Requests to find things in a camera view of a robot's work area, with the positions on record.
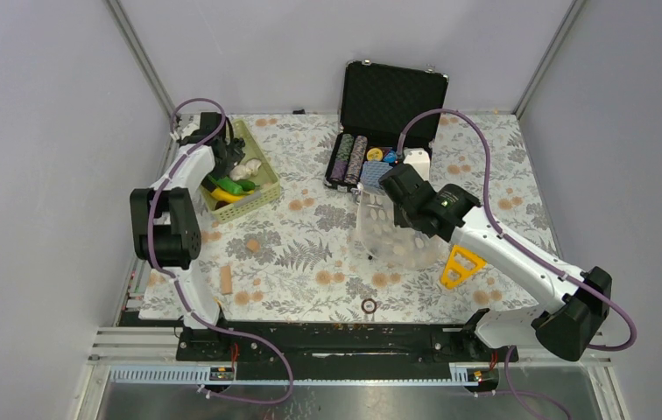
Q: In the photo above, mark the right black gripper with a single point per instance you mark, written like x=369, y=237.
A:
x=400, y=220

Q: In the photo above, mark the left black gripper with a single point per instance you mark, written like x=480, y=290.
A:
x=232, y=157

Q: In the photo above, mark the long green pepper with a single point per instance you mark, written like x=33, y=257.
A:
x=227, y=185

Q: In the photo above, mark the clear zip top bag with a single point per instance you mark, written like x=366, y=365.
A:
x=386, y=242

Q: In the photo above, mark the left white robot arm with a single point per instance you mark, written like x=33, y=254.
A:
x=165, y=230

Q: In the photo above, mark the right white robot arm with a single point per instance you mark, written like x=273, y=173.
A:
x=570, y=302

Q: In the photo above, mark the white mushroom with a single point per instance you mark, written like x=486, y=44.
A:
x=245, y=170

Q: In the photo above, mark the small dark green pepper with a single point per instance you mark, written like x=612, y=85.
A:
x=247, y=185

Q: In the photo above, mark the light green plastic basket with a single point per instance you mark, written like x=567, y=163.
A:
x=266, y=182

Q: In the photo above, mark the yellow banana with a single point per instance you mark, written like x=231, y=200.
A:
x=221, y=195

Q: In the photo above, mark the yellow plastic triangle tool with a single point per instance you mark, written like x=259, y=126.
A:
x=460, y=265

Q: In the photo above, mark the black poker chip case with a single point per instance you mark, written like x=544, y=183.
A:
x=378, y=100

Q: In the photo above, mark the wooden cylinder block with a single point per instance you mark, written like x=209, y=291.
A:
x=226, y=280

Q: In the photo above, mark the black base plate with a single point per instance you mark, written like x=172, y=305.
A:
x=263, y=350

